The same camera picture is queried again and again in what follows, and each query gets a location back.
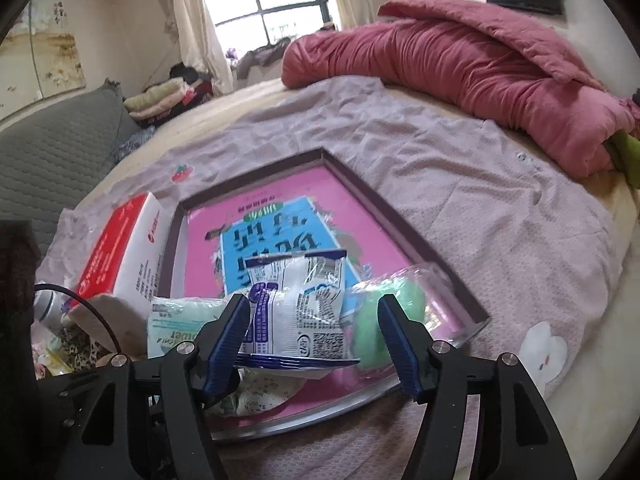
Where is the floral cream cloth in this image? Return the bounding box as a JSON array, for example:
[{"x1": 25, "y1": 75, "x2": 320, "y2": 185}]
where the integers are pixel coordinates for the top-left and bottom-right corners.
[{"x1": 208, "y1": 368, "x2": 306, "y2": 418}]

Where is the black cable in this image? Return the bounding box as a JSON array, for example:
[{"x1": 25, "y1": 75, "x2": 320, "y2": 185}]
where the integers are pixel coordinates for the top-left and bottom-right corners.
[{"x1": 34, "y1": 283, "x2": 124, "y2": 356}]

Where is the folded clothes pile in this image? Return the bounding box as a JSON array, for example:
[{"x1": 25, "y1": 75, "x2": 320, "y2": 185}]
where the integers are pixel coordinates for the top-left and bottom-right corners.
[{"x1": 124, "y1": 63, "x2": 214, "y2": 128}]

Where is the cream curtain left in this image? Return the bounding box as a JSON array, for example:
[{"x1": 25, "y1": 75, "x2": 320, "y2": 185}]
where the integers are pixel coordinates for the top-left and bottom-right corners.
[{"x1": 158, "y1": 0, "x2": 233, "y2": 96}]

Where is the green cloth under quilt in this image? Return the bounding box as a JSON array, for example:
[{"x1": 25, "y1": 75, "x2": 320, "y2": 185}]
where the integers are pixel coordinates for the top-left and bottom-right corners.
[{"x1": 603, "y1": 131, "x2": 640, "y2": 190}]

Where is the mauve bed sheet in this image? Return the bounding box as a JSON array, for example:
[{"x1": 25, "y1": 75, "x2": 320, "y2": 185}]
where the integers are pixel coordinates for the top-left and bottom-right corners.
[{"x1": 34, "y1": 75, "x2": 626, "y2": 480}]

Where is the grey quilted headboard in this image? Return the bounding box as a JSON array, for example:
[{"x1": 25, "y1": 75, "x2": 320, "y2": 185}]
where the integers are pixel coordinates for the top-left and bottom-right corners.
[{"x1": 0, "y1": 80, "x2": 140, "y2": 254}]

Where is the blue white plastic packet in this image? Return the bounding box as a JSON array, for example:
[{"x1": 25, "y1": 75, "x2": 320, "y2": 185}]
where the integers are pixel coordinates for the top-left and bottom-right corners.
[{"x1": 236, "y1": 248, "x2": 358, "y2": 374}]

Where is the red tissue pack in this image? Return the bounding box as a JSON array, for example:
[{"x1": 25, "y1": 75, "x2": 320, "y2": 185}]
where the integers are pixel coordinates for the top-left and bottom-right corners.
[{"x1": 67, "y1": 192, "x2": 174, "y2": 356}]

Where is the pink and blue book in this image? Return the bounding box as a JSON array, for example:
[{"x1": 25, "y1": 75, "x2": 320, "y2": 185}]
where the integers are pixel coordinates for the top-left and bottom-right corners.
[{"x1": 183, "y1": 164, "x2": 464, "y2": 391}]

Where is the wall painting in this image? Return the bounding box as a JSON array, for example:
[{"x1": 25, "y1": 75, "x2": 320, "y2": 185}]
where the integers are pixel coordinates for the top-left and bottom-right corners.
[{"x1": 0, "y1": 0, "x2": 86, "y2": 118}]

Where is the grey shallow tray box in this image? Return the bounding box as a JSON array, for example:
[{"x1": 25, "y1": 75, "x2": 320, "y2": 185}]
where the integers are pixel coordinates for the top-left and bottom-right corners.
[{"x1": 158, "y1": 148, "x2": 489, "y2": 441}]

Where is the green sponge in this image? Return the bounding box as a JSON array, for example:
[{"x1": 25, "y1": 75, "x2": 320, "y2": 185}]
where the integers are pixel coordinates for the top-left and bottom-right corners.
[{"x1": 341, "y1": 263, "x2": 461, "y2": 376}]

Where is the green wet wipes pack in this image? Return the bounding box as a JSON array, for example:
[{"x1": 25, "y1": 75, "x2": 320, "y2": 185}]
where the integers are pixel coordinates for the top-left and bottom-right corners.
[{"x1": 146, "y1": 296, "x2": 231, "y2": 359}]

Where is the leopard print scrunchie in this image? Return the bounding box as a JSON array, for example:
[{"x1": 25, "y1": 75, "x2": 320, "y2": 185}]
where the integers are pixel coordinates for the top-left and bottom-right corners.
[{"x1": 58, "y1": 326, "x2": 102, "y2": 372}]

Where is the pink quilt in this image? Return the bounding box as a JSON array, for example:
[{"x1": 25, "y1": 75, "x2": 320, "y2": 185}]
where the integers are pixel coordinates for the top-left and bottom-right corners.
[{"x1": 281, "y1": 0, "x2": 639, "y2": 179}]

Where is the white pill bottle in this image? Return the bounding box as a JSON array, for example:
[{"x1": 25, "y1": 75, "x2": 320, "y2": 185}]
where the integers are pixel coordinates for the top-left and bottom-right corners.
[{"x1": 34, "y1": 289, "x2": 68, "y2": 336}]

